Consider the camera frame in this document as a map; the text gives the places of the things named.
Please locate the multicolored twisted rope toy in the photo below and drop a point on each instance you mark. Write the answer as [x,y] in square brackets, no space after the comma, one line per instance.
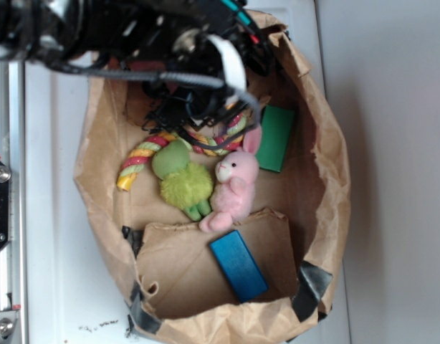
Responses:
[204,145]

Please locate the aluminium frame rail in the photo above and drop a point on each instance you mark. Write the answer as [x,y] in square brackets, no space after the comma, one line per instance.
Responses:
[13,328]

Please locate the green wooden block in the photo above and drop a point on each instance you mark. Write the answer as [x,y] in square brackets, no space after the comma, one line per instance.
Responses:
[277,125]

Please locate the brown paper bag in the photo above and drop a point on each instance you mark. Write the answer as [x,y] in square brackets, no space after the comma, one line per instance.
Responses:
[161,261]

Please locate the green fuzzy plush toy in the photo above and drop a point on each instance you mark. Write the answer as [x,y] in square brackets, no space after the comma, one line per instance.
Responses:
[184,184]

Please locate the blue wooden block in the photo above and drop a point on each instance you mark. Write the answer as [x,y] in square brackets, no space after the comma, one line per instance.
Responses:
[239,266]

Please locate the pink plush bunny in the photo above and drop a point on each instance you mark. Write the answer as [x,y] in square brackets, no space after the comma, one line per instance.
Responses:
[234,192]

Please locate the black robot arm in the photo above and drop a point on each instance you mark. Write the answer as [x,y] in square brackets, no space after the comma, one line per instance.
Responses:
[189,55]

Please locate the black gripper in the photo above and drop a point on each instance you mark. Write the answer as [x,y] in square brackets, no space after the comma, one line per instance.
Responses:
[207,104]

